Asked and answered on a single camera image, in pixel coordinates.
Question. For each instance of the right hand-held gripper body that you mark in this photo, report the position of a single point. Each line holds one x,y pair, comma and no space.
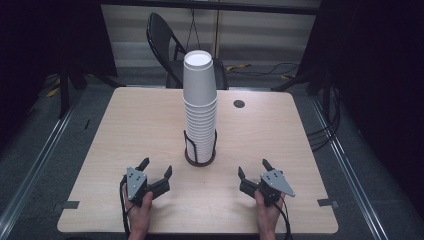
274,183

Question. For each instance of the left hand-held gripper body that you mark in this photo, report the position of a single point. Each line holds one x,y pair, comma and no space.
136,183

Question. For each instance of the stack of white paper cups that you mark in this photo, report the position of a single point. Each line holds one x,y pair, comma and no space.
200,126

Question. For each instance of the person's left hand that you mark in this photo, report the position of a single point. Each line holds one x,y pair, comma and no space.
140,215

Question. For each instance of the person's right hand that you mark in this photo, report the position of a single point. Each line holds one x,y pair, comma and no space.
268,215

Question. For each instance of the grey tape strip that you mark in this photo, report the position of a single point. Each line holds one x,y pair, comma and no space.
68,205
327,202

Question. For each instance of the dark round table grommet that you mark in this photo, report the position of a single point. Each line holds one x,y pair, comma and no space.
239,103

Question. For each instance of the yellow floor tape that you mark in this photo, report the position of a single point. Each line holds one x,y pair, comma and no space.
237,67

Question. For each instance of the dark metal stand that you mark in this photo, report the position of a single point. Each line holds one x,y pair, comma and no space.
65,90

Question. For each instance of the black folding chair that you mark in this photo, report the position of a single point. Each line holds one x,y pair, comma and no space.
163,43

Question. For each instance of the metal floor rail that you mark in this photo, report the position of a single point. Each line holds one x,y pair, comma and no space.
36,166
350,173

